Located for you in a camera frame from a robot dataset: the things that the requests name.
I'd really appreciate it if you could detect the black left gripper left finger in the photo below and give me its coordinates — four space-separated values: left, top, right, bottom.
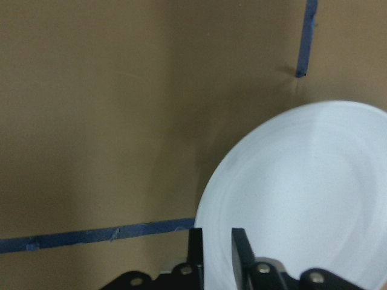
187 228 203 289

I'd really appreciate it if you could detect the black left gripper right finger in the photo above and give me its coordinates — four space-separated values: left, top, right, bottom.
232 228 255 289

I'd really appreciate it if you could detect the light blue plate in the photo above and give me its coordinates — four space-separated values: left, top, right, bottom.
195 101 386 289

